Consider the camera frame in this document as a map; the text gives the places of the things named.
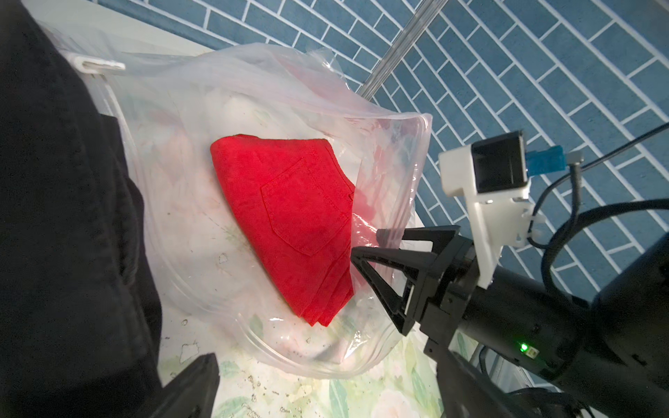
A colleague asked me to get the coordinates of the clear plastic vacuum bag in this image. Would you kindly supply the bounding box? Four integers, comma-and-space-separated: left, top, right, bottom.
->
45, 24, 431, 379

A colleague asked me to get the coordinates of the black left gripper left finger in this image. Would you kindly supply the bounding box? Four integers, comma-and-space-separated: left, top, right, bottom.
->
133, 353, 221, 418

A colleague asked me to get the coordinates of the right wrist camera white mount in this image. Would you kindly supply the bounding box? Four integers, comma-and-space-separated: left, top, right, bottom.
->
437, 130, 584, 289

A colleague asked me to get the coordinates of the red garment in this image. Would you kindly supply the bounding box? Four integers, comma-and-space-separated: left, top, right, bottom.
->
210, 134, 355, 327

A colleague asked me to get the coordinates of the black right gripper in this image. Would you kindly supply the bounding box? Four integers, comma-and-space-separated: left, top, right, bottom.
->
351, 226, 479, 361

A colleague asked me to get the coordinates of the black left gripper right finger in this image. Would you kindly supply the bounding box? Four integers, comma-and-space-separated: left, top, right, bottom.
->
437, 349, 533, 418

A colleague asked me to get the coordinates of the black garment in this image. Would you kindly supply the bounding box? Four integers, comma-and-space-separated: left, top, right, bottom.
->
1, 1, 162, 417

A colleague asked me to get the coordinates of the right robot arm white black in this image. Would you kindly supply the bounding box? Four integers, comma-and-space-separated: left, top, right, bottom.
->
351, 226, 668, 417

